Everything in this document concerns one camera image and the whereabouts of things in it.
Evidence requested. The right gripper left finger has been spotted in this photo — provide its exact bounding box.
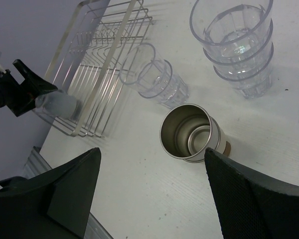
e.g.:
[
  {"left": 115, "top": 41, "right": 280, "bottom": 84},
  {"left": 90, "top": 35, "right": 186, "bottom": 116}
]
[{"left": 0, "top": 147, "right": 101, "bottom": 239}]

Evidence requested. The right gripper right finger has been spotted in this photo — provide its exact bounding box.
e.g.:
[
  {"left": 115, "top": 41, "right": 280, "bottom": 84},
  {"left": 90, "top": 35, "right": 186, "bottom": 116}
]
[{"left": 205, "top": 148, "right": 299, "bottom": 239}]

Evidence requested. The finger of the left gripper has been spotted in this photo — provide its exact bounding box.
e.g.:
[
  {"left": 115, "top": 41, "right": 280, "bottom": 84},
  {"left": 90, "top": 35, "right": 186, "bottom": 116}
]
[{"left": 12, "top": 59, "right": 57, "bottom": 97}]

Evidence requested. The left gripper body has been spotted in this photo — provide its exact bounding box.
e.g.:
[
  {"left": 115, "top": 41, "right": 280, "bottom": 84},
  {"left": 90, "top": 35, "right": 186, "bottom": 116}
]
[{"left": 0, "top": 70, "right": 35, "bottom": 117}]

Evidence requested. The aluminium front rail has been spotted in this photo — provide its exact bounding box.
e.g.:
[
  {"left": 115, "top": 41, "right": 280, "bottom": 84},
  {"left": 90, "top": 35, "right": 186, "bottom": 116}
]
[{"left": 23, "top": 147, "right": 112, "bottom": 239}]

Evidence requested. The cream cup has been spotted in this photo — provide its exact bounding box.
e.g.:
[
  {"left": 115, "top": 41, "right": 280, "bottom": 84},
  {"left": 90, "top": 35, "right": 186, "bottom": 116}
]
[
  {"left": 183, "top": 117, "right": 231, "bottom": 163},
  {"left": 160, "top": 104, "right": 211, "bottom": 160}
]

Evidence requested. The clear plastic cup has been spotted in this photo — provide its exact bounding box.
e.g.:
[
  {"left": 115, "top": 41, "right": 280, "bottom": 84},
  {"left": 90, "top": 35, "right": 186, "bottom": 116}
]
[
  {"left": 189, "top": 0, "right": 274, "bottom": 64},
  {"left": 203, "top": 21, "right": 274, "bottom": 81},
  {"left": 139, "top": 60, "right": 189, "bottom": 109},
  {"left": 213, "top": 43, "right": 274, "bottom": 99},
  {"left": 119, "top": 43, "right": 172, "bottom": 99}
]

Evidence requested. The metal wire dish rack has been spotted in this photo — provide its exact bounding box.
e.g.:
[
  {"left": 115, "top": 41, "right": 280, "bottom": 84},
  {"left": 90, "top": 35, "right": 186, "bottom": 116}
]
[{"left": 35, "top": 0, "right": 152, "bottom": 137}]

